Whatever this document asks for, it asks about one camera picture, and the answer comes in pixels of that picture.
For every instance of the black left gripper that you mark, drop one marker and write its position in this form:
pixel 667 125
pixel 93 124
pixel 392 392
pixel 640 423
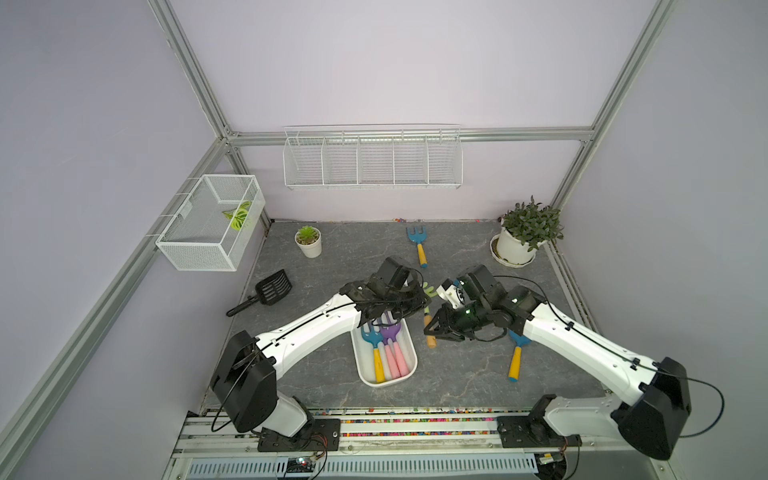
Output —
pixel 418 300

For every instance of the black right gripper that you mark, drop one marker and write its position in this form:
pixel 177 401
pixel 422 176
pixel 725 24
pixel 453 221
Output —
pixel 444 326

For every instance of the purple rake pink handle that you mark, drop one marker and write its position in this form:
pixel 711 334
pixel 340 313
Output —
pixel 391 370
pixel 390 331

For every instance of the teal rake yellow handle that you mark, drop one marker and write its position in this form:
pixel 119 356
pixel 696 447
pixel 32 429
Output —
pixel 373 337
pixel 418 235
pixel 520 341

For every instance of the white storage tray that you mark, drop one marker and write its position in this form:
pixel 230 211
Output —
pixel 363 354

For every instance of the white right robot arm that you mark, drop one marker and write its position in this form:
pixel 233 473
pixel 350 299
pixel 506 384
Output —
pixel 649 401

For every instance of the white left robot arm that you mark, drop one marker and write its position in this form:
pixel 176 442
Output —
pixel 246 378

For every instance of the small white potted plant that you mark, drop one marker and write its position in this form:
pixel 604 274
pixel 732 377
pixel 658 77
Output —
pixel 309 240

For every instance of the black slotted scoop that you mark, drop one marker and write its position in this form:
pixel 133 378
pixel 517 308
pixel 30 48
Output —
pixel 268 291

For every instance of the large white potted plant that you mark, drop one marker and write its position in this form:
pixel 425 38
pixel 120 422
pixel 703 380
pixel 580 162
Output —
pixel 527 227

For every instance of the green leaf toy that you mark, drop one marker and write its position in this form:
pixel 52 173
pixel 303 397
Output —
pixel 238 216

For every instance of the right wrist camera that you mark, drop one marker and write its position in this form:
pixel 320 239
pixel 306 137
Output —
pixel 452 291

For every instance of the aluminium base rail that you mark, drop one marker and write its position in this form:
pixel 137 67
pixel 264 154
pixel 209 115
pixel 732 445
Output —
pixel 404 443

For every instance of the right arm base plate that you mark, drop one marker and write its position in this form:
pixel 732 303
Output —
pixel 532 432

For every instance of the white wire wall shelf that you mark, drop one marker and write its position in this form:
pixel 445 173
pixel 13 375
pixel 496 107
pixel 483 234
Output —
pixel 405 156

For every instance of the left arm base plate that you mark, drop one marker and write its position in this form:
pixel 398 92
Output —
pixel 306 435

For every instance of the white wire side basket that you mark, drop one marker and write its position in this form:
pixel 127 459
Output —
pixel 198 236

